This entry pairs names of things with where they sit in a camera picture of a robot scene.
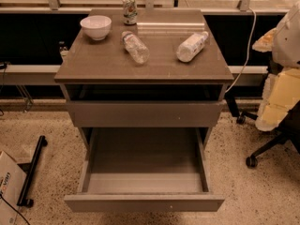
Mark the grey drawer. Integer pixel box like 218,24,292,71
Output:
66,101,222,128
65,127,224,212

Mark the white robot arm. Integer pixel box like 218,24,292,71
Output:
252,1,300,131

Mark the brown drawer cabinet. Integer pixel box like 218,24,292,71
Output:
54,9,233,145

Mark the grey top drawer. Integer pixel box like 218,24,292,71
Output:
66,101,222,128

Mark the clear empty plastic bottle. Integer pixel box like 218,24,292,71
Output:
122,31,150,64

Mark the white labelled plastic bottle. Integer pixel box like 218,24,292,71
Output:
176,31,209,63

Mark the white ceramic bowl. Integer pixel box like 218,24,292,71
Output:
80,15,112,40

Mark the green soda can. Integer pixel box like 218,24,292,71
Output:
122,0,138,25

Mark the small bottle behind cabinet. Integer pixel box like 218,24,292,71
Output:
59,41,68,61

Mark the black office chair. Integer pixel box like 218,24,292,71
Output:
224,91,300,169

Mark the cardboard box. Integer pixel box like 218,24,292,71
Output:
0,151,26,225

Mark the black metal bar stand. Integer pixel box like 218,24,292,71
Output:
17,135,48,207

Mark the white cable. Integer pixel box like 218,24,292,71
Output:
224,7,258,94

